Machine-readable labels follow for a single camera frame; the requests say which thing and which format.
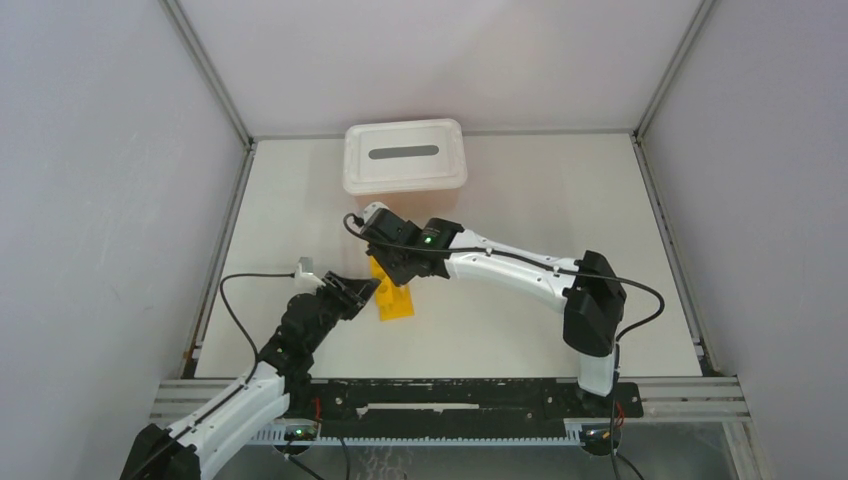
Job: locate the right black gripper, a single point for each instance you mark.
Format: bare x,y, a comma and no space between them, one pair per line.
399,277

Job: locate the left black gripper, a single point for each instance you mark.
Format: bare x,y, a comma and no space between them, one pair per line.
352,294

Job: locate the yellow test tube rack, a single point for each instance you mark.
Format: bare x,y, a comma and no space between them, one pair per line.
392,302

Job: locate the pink plastic storage bin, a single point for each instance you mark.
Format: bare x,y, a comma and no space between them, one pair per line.
414,204

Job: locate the translucent white bin lid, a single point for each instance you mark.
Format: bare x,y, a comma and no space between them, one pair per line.
405,156

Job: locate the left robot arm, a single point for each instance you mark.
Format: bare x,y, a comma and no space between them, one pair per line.
198,445

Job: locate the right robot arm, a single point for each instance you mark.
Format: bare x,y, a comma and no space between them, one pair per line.
585,292

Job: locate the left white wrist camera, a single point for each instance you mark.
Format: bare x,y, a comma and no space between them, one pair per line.
305,276

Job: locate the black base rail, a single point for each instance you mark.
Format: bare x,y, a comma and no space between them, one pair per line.
456,409

